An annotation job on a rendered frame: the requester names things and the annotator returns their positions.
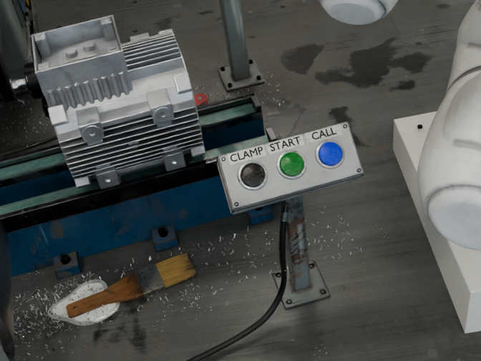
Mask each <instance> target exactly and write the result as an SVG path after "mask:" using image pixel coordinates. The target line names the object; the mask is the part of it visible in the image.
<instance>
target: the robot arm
mask: <svg viewBox="0 0 481 361"><path fill-rule="evenodd" d="M318 1H319V2H320V4H321V5H322V7H323V8H324V10H325V11H326V12H327V13H328V15H329V16H331V17H332V18H334V19H336V20H338V21H341V22H343V23H347V24H355V25H363V24H370V23H373V22H375V21H376V20H379V19H382V18H384V17H385V16H386V15H387V14H388V13H389V12H390V11H391V10H392V9H393V7H394V6H395V4H396V3H397V2H398V0H318ZM417 182H418V191H419V197H420V201H421V203H422V207H423V210H424V213H425V215H426V217H427V218H428V219H429V220H430V221H431V222H432V223H433V224H434V226H435V228H436V229H437V230H438V231H439V232H440V233H441V234H442V235H443V236H444V237H445V238H446V239H448V240H449V241H451V242H453V243H455V244H457V245H459V246H462V247H465V248H468V249H474V250H481V0H476V1H475V3H474V4H473V5H472V6H471V8H470V10H469V11H468V12H467V14H466V16H465V17H464V19H463V21H462V23H461V25H460V27H459V30H458V35H457V45H456V50H455V54H454V59H453V63H452V69H451V73H450V79H449V82H448V86H447V91H446V95H445V97H444V99H443V101H442V103H441V105H440V106H439V108H438V111H437V113H436V115H435V116H434V119H433V121H432V124H431V126H430V128H429V131H428V133H427V137H426V140H425V142H424V146H423V148H422V152H421V155H420V159H419V164H418V169H417Z"/></svg>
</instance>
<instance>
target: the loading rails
mask: <svg viewBox="0 0 481 361"><path fill-rule="evenodd" d="M197 110H198V116H199V120H200V126H201V130H202V135H203V143H204V146H205V151H206V153H205V155H201V156H198V157H194V158H192V157H191V154H190V153H188V154H185V155H184V159H185V164H186V166H185V167H183V168H178V169H175V170H170V171H166V169H165V165H160V166H157V167H154V168H149V169H147V170H141V171H138V172H136V173H131V174H127V175H123V176H121V179H122V182H121V183H120V184H119V185H116V186H112V187H109V188H103V189H100V187H99V183H98V181H97V179H96V178H95V179H92V180H91V182H92V184H91V185H90V186H86V187H83V188H76V185H75V182H74V179H73V177H72V174H71V173H70V170H69V168H68V166H67V163H66V161H65V159H64V156H63V153H62V150H61V148H60V145H59V144H56V145H51V146H48V147H45V148H40V149H36V150H32V151H29V152H25V153H20V154H18V155H13V156H9V157H6V158H2V159H0V222H1V223H2V224H3V226H4V228H5V229H6V232H7V234H8V237H9V242H10V247H11V277H13V276H18V275H21V274H25V273H29V272H31V271H36V270H39V269H43V268H47V267H49V266H54V273H55V274H56V276H57V278H58V279H62V278H65V277H68V276H72V275H75V274H80V273H82V267H81V261H80V258H82V257H86V256H90V255H93V254H98V253H100V252H103V251H108V250H111V249H116V248H118V247H121V246H126V245H129V244H133V243H137V242H139V241H144V240H147V239H152V242H153V246H154V248H155V250H156V251H162V250H165V249H169V248H172V247H175V246H179V241H178V237H177V234H176V231H180V230H183V229H186V228H190V227H194V226H198V225H200V224H204V223H208V222H211V221H216V220H219V219H222V218H226V217H229V216H234V215H237V214H239V213H237V214H233V215H232V214H231V213H230V209H229V206H228V202H227V198H226V196H225V191H224V188H223V184H222V181H221V178H220V173H219V171H218V167H217V162H218V161H217V157H218V156H220V155H225V154H228V153H232V152H235V151H238V150H243V149H246V148H251V147H254V146H257V145H262V144H265V143H269V142H273V141H275V140H277V138H276V135H275V133H274V131H273V129H272V127H270V128H266V134H267V135H265V131H264V125H263V114H262V111H261V110H262V109H261V104H260V102H259V100H258V98H257V96H256V94H255V93H250V94H247V95H242V96H240V97H234V98H231V99H228V100H224V101H220V102H215V103H212V104H209V105H204V106H201V107H197ZM277 203H280V202H277ZM273 204H276V203H272V204H270V205H267V206H262V207H259V208H254V209H251V210H249V211H244V212H241V213H245V212H246V214H247V216H248V219H249V221H250V224H251V225H254V224H257V223H261V222H264V221H269V220H272V219H273V210H272V208H271V205H273Z"/></svg>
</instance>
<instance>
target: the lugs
mask: <svg viewBox="0 0 481 361"><path fill-rule="evenodd" d="M166 32H173V30H172V29H168V30H165V31H161V32H158V34H163V33H166ZM173 80H174V83H175V88H176V91H177V94H178V95H180V94H183V93H186V92H191V91H192V90H193V87H192V84H191V81H190V76H189V73H188V72H185V73H182V74H177V75H174V76H173ZM48 112H49V117H50V120H51V123H52V125H53V126H55V127H56V126H59V125H64V124H67V123H69V119H68V117H67V111H66V109H65V107H64V106H63V105H57V106H53V107H49V108H48ZM205 153H206V151H205V146H204V143H203V146H200V147H197V148H193V149H190V154H191V157H192V158H194V157H198V156H201V155H205ZM74 182H75V185H76V188H83V187H86V186H90V185H91V184H92V182H91V178H90V176H88V177H85V178H80V179H77V180H74Z"/></svg>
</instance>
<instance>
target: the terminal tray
mask: <svg viewBox="0 0 481 361"><path fill-rule="evenodd" d="M104 19H109V21H107V22H103V20H104ZM39 35H42V36H43V37H42V38H40V39H37V36H39ZM31 42H32V49H33V57H34V71H35V75H36V76H37V79H38V82H39V85H40V87H41V90H42V93H43V95H44V96H45V99H46V101H47V104H48V107H53V106H57V105H63V106H64V107H65V109H66V111H68V109H69V107H71V106H72V108H74V109H76V108H77V105H78V104H81V106H83V107H84V106H85V105H86V102H89V103H90V104H94V101H95V100H99V101H100V102H102V101H103V99H104V97H106V98H107V99H108V100H111V99H112V96H113V95H116V97H120V96H121V93H124V94H125V95H129V93H130V91H132V90H133V88H132V83H131V81H130V76H129V72H128V68H127V64H126V61H125V56H124V53H123V50H122V45H121V42H120V37H119V34H118V31H117V27H116V24H115V19H114V16H113V15H110V16H105V17H102V18H98V19H93V20H90V21H85V22H81V23H78V24H73V25H69V26H66V27H61V28H58V29H53V30H49V31H46V32H40V33H37V34H32V35H31ZM110 47H116V49H113V50H111V49H110ZM41 64H46V66H45V67H40V65H41Z"/></svg>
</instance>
